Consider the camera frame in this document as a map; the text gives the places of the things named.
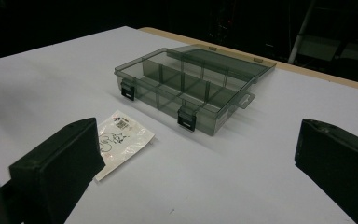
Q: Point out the clear grey compartment box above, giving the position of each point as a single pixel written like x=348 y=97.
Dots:
x=192 y=88

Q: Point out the small clear plastic bag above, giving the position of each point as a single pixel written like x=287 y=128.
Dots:
x=122 y=140

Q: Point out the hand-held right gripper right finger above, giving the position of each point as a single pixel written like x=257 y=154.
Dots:
x=338 y=161

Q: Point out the white metal stand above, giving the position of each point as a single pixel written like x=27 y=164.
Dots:
x=301 y=32

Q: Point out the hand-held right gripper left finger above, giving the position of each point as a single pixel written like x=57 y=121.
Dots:
x=56 y=168

